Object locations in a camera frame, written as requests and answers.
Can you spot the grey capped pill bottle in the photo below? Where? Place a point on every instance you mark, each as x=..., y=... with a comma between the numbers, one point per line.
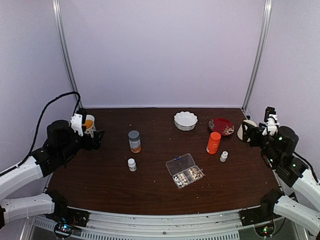
x=134, y=141

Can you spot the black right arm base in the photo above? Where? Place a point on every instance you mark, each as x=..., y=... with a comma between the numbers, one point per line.
x=264, y=212

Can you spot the aluminium frame post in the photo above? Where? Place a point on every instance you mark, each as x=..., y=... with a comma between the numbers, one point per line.
x=56, y=5
x=264, y=30

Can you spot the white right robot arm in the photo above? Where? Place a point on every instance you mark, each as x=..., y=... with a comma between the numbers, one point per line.
x=298, y=175

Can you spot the right aluminium frame post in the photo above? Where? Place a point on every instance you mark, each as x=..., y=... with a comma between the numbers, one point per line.
x=264, y=30

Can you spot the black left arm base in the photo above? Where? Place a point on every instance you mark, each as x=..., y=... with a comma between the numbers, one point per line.
x=67, y=219

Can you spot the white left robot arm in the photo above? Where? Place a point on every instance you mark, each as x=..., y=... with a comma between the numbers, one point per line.
x=38, y=164

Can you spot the small white capped bottle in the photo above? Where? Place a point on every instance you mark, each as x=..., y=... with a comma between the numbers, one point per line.
x=132, y=165

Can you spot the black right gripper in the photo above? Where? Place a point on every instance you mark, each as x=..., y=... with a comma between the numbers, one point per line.
x=256, y=131

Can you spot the clear plastic pill organizer box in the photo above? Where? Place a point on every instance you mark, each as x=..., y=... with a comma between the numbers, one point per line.
x=184, y=171

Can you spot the white pill bottle green label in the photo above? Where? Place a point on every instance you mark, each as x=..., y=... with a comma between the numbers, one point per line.
x=224, y=156

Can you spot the patterned mug with orange interior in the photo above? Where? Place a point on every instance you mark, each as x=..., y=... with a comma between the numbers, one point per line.
x=89, y=125

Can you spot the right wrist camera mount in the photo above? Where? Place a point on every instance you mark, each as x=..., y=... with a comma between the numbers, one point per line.
x=271, y=124

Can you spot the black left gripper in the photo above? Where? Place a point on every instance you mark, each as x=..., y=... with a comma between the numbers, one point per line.
x=96, y=143

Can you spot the white scalloped ceramic bowl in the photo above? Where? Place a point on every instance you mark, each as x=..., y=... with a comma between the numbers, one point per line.
x=185, y=120

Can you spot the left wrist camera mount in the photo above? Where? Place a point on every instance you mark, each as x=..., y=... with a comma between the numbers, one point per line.
x=77, y=121

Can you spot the red floral plate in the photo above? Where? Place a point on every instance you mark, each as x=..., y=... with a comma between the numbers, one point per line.
x=222, y=126

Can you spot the aluminium front rail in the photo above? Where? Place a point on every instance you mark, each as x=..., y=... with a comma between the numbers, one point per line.
x=224, y=225

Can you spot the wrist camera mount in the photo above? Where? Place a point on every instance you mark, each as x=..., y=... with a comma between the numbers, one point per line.
x=77, y=121
x=271, y=124

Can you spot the cream ribbed mug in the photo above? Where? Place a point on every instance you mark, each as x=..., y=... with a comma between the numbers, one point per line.
x=242, y=130

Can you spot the left aluminium frame post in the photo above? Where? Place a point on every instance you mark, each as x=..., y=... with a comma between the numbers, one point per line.
x=56, y=5

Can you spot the orange pill bottle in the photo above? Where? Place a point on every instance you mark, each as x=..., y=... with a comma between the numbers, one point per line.
x=213, y=143

